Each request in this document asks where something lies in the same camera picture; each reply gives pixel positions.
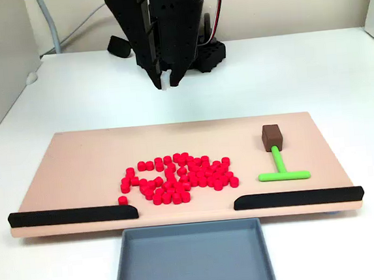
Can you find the white table clip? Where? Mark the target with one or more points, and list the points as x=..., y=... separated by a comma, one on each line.
x=32, y=78

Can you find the red cylindrical pellet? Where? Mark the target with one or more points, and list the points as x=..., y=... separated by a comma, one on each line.
x=141, y=166
x=218, y=185
x=124, y=187
x=159, y=167
x=130, y=172
x=170, y=166
x=221, y=170
x=148, y=194
x=185, y=197
x=144, y=189
x=187, y=186
x=157, y=199
x=200, y=175
x=167, y=160
x=209, y=174
x=158, y=181
x=182, y=171
x=169, y=173
x=189, y=161
x=176, y=157
x=180, y=164
x=205, y=167
x=151, y=184
x=194, y=180
x=210, y=182
x=158, y=161
x=166, y=198
x=176, y=198
x=229, y=175
x=226, y=181
x=122, y=200
x=184, y=178
x=204, y=159
x=135, y=181
x=125, y=181
x=170, y=191
x=168, y=184
x=159, y=191
x=184, y=156
x=216, y=164
x=234, y=182
x=202, y=182
x=149, y=165
x=196, y=168
x=225, y=161
x=143, y=183
x=217, y=177
x=197, y=161
x=179, y=189

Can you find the pink flat board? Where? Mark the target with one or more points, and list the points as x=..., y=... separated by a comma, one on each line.
x=78, y=175

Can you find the black clamp knob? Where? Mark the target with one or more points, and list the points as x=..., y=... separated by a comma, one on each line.
x=118, y=47

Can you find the black foam rail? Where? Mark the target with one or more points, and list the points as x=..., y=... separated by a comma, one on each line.
x=72, y=216
x=297, y=198

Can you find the grey plastic tray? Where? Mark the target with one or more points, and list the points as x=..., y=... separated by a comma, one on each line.
x=193, y=264

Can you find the grey side panel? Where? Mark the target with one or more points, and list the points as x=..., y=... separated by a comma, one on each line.
x=0, y=64

